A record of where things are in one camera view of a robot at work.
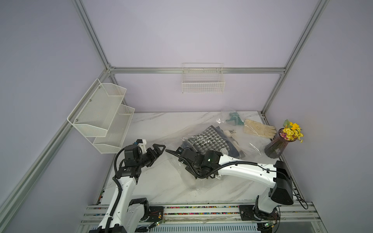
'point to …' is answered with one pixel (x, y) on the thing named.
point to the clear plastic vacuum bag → (233, 133)
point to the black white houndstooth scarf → (210, 139)
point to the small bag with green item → (230, 117)
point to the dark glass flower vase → (275, 148)
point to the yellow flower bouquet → (291, 131)
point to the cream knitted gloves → (257, 128)
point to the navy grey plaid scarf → (232, 150)
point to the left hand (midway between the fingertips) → (161, 152)
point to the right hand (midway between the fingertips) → (194, 161)
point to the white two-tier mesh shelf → (102, 118)
